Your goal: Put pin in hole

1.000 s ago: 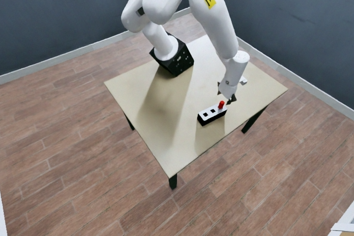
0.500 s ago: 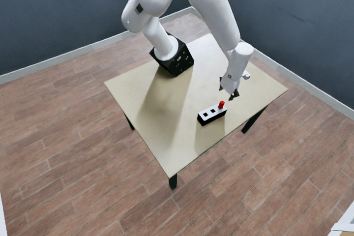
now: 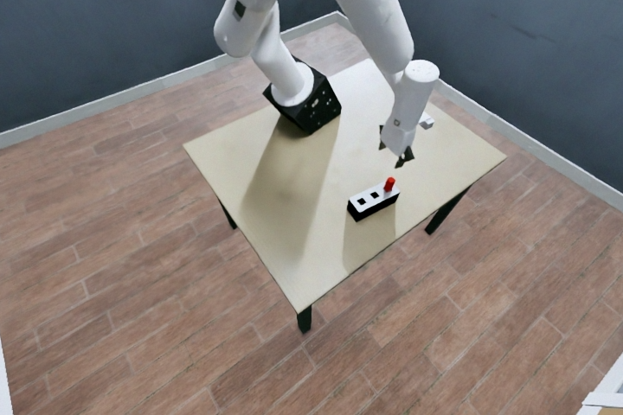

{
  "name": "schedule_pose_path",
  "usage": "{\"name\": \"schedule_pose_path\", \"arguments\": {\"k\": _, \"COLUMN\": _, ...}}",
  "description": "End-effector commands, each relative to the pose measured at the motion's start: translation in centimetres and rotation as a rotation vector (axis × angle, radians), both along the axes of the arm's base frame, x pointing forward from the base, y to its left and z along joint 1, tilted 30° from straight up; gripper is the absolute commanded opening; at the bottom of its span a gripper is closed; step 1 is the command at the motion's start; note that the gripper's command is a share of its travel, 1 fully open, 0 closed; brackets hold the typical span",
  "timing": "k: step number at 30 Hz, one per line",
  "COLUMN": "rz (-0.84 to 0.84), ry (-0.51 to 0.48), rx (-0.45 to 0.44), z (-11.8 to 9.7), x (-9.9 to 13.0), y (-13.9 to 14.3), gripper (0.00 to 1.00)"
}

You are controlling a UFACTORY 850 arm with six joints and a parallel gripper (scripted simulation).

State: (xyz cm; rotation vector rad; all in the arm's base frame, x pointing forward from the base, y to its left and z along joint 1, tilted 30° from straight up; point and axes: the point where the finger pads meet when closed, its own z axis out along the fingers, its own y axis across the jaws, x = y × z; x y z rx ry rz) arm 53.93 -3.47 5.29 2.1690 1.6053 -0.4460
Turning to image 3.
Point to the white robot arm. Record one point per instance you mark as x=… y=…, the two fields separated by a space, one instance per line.
x=381 y=28

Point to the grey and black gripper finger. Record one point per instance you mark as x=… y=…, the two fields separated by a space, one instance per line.
x=381 y=145
x=406 y=157

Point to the red and grey pin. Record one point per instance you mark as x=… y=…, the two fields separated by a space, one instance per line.
x=389 y=184

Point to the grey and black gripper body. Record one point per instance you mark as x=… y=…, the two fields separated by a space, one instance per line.
x=397 y=139

